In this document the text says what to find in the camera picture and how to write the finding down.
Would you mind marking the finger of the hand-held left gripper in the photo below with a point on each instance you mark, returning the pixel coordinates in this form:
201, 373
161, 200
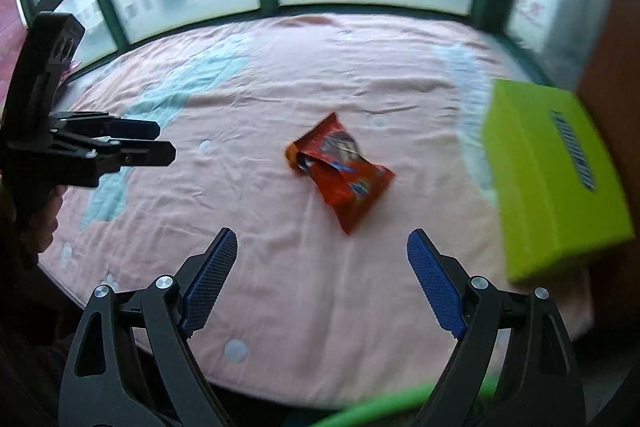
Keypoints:
150, 153
135, 128

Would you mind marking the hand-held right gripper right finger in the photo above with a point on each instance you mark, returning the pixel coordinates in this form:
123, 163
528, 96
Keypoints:
435, 282

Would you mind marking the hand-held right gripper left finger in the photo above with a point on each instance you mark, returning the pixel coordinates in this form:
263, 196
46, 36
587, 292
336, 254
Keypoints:
210, 282

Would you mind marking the orange snack bag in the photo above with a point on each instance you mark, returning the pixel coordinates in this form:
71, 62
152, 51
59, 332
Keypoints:
345, 187

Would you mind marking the green plastic mesh basket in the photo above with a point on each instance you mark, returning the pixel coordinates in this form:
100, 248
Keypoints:
380, 404

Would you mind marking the person's left hand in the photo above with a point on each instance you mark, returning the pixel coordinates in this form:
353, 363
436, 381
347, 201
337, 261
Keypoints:
47, 219

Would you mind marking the pink printed blanket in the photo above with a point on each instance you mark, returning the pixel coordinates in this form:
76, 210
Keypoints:
300, 282

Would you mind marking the green cardboard box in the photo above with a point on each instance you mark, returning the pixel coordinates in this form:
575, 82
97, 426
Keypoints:
540, 187

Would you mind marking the brown wooden cabinet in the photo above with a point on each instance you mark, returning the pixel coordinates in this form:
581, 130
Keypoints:
620, 82

